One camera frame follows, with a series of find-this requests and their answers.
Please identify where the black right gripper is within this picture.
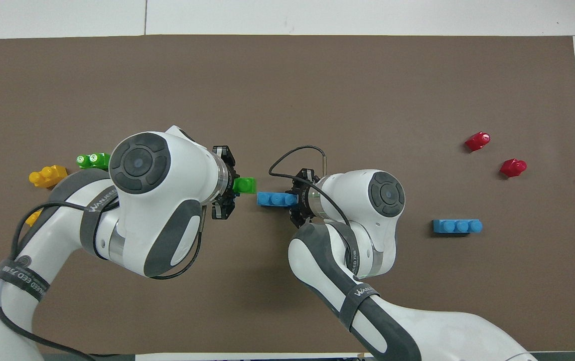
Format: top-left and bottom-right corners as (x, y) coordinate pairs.
(287, 168), (320, 230)

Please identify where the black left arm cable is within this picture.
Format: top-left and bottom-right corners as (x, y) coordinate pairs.
(0, 199), (204, 361)

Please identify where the brown table mat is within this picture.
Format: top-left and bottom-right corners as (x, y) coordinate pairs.
(0, 34), (575, 354)

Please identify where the red single-stud brick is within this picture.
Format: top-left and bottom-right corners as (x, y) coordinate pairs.
(499, 158), (528, 178)
(465, 131), (491, 152)

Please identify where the blue three-stud brick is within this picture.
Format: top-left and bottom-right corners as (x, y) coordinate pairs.
(433, 219), (483, 235)
(256, 192), (299, 208)

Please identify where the plain green two-stud brick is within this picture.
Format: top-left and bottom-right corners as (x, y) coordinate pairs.
(232, 176), (257, 196)

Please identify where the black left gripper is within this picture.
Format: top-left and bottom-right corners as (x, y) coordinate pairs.
(211, 145), (239, 222)

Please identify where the green brick with white-marked studs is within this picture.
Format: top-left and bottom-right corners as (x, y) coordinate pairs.
(76, 152), (112, 171)

